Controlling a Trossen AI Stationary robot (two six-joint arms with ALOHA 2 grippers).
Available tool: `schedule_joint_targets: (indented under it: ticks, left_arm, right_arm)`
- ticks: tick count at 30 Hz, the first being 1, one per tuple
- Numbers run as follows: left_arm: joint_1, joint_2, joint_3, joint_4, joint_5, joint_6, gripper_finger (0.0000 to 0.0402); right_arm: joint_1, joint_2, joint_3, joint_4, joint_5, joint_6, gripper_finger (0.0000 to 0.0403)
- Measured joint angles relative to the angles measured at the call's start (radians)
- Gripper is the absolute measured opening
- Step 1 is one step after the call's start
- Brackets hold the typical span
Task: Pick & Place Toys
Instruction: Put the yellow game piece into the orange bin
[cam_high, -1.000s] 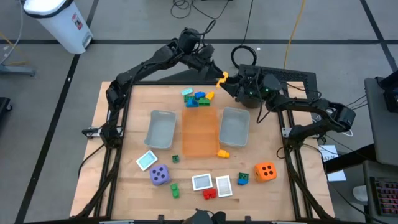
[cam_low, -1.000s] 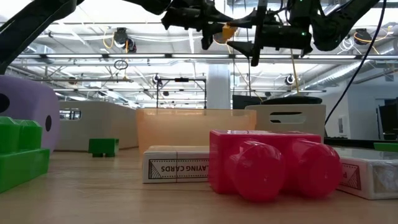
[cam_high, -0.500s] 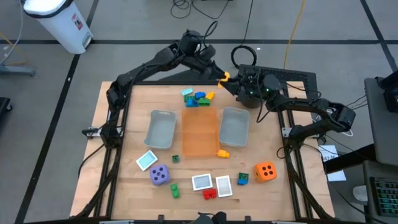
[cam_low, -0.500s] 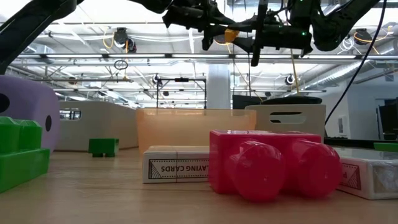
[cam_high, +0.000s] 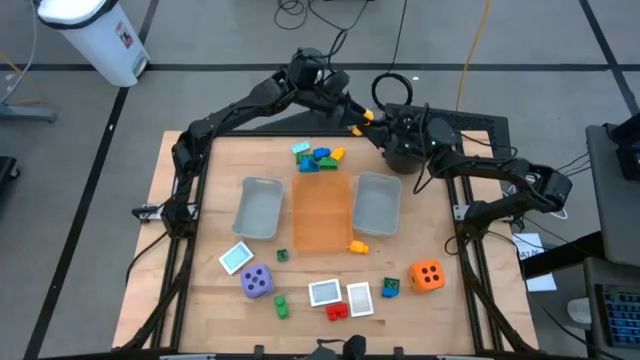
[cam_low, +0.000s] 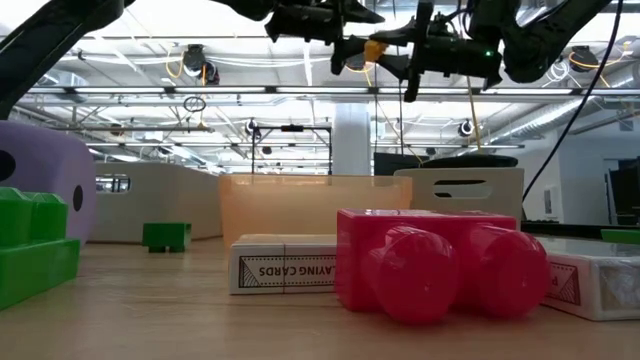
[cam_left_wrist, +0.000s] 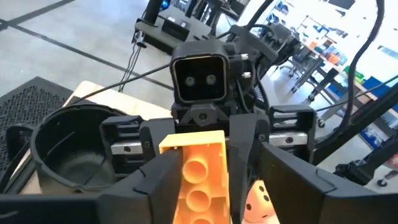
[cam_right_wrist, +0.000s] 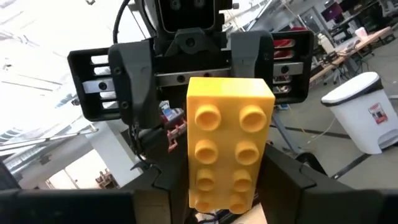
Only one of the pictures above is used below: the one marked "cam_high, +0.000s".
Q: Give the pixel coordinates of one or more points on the grey desk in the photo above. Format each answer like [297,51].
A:
[592,272]
[615,220]

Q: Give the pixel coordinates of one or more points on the black floor equipment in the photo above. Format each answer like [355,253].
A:
[6,172]

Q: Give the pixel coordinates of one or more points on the black bucket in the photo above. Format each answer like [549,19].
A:
[402,165]

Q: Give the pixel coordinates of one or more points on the grey stand foot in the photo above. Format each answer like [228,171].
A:
[30,112]

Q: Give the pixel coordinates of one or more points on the red toy block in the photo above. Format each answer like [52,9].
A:
[337,312]

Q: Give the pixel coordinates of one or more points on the white computer mouse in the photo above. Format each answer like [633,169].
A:
[580,311]

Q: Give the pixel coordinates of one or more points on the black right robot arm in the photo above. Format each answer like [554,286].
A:
[490,170]

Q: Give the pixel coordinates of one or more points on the dark green toy brick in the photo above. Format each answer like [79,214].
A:
[302,158]

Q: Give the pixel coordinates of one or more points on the white trash bin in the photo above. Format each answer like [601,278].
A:
[100,45]

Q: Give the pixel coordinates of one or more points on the black desk leg bar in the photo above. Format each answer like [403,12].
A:
[560,257]

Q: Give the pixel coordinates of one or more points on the light green toy block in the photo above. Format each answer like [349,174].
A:
[281,307]

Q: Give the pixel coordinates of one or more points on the grey plastic bin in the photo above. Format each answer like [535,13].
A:
[257,210]
[376,205]

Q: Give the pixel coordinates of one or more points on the purple foam die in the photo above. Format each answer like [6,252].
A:
[257,281]

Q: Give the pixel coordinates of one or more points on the black perforated case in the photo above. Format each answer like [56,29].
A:
[475,122]

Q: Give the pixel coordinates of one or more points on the teal framed card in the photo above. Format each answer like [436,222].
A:
[236,258]

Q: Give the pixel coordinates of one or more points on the blue toy block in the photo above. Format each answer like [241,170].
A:
[309,167]
[321,153]
[389,294]

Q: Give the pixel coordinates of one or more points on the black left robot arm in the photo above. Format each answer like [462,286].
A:
[240,107]

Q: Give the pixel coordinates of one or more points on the orange translucent plastic bin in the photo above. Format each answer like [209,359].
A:
[322,215]

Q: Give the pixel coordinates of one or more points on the dark green studded block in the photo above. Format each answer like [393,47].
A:
[392,283]

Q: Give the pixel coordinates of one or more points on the orange foam die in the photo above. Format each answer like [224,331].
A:
[426,276]

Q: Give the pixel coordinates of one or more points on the backlit keyboard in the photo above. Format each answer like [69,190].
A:
[620,315]

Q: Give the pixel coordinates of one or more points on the small dark green block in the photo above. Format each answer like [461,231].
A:
[282,255]

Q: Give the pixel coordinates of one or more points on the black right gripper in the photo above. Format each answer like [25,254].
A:
[400,132]

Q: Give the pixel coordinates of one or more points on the yellow toy block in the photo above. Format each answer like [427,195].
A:
[358,247]
[338,153]

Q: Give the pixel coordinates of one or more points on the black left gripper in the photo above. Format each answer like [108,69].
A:
[327,102]

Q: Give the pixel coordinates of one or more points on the black desk equipment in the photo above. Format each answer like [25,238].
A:
[630,155]

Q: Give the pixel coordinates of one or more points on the white paper sheet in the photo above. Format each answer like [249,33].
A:
[542,283]
[527,242]

